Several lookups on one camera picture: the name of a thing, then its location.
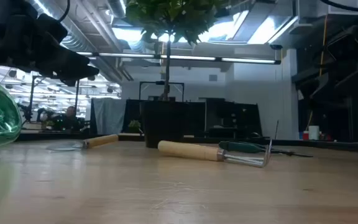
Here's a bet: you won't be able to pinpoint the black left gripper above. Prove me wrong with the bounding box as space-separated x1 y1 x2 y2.
11 14 100 87

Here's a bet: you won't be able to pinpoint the wooden-handled metal hand trowel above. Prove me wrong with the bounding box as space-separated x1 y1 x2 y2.
45 134 119 152

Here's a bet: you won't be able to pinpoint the artificial tree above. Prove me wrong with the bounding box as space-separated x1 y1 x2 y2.
124 0 227 149

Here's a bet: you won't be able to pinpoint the wooden-handled metal hand rake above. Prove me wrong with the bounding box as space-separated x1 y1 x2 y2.
157 139 273 169

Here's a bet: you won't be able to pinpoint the green-handled pruning shears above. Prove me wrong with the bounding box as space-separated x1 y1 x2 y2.
218 140 314 158

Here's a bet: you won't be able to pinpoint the person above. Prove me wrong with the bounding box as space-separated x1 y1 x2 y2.
51 105 86 131

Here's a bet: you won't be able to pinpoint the grey cloth panel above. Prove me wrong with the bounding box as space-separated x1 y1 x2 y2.
90 98 127 135

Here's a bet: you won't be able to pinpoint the white cup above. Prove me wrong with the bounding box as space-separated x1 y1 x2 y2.
308 125 320 141

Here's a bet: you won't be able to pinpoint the long LED light bar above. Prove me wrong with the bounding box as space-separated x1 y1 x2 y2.
76 51 282 65

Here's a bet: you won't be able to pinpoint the black cabinet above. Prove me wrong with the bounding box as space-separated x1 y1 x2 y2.
197 97 262 138

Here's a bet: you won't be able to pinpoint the yellow cable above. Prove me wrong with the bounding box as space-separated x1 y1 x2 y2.
319 14 328 77

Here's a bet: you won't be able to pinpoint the black aluminium table frame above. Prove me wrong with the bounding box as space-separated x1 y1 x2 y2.
17 130 358 154

